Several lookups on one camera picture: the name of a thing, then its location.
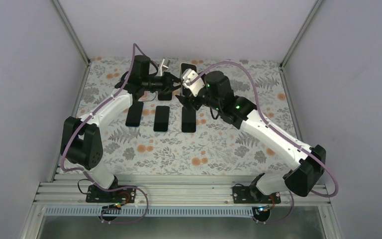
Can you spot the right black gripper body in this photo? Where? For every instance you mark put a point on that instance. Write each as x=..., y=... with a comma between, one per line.
x=187, y=99

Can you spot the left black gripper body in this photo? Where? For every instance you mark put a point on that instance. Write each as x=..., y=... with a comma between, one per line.
x=158, y=85

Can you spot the dark blue phone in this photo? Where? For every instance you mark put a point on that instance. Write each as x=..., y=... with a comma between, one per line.
x=188, y=120

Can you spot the teal phone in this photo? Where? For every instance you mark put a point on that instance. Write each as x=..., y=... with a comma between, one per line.
x=161, y=121

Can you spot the black phone case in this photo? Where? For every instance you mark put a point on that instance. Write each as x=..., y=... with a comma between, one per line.
x=164, y=96

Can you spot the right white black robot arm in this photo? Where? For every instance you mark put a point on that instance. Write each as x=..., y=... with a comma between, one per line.
x=213, y=90

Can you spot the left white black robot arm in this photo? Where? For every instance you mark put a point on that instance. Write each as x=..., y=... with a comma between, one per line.
x=81, y=145

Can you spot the floral patterned table mat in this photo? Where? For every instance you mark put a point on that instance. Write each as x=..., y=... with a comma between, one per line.
x=216, y=148

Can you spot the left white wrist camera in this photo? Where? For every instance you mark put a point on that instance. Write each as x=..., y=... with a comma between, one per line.
x=163, y=66

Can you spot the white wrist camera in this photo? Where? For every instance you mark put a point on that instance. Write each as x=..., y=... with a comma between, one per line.
x=163, y=66
x=195, y=86

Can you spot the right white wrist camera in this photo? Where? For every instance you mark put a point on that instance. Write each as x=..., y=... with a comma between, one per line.
x=195, y=86

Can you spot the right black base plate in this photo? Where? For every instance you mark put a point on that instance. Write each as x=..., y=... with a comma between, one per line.
x=245, y=194

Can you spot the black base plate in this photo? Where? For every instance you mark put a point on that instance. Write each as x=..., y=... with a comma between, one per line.
x=96, y=195
x=245, y=194

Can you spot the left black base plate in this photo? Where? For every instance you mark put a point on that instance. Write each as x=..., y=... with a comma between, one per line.
x=96, y=195

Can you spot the aluminium rail frame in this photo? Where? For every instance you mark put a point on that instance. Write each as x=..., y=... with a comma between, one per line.
x=169, y=195

